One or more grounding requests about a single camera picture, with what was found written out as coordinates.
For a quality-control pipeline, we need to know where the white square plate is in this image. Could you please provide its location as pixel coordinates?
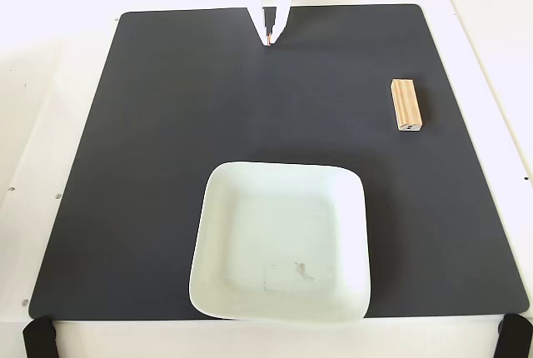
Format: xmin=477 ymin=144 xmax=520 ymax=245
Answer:
xmin=188 ymin=161 xmax=371 ymax=326

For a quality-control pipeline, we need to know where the black table clamp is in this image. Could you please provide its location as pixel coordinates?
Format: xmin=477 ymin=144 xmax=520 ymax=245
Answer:
xmin=492 ymin=313 xmax=533 ymax=358
xmin=22 ymin=316 xmax=57 ymax=358

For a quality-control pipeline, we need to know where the wooden block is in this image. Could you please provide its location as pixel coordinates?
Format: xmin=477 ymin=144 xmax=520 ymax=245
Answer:
xmin=390 ymin=78 xmax=424 ymax=132

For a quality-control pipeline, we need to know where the dark grey mat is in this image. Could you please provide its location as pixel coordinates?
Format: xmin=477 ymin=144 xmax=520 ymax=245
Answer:
xmin=27 ymin=3 xmax=530 ymax=321

